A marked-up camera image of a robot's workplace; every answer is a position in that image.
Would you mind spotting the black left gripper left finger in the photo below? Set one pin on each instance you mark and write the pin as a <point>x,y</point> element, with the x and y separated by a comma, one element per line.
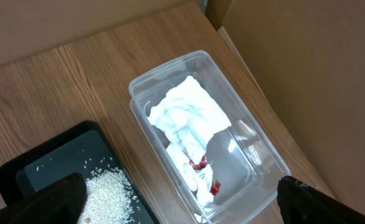
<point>59,202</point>

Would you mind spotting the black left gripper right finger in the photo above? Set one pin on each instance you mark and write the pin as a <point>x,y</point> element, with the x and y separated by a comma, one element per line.
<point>300,203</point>

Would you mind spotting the red snack wrapper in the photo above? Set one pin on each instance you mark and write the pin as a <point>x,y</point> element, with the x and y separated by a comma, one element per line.
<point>215,184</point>

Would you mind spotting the white napkin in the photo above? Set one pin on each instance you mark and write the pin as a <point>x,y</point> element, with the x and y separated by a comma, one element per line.
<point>189,118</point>

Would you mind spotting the pile of white rice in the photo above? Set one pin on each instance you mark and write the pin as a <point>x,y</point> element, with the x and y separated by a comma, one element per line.
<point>110,197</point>

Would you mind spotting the black plastic tray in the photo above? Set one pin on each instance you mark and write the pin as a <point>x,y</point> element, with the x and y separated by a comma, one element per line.
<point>83,140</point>

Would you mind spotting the clear plastic bin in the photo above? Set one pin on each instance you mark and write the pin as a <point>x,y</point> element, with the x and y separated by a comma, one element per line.
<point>244,161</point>

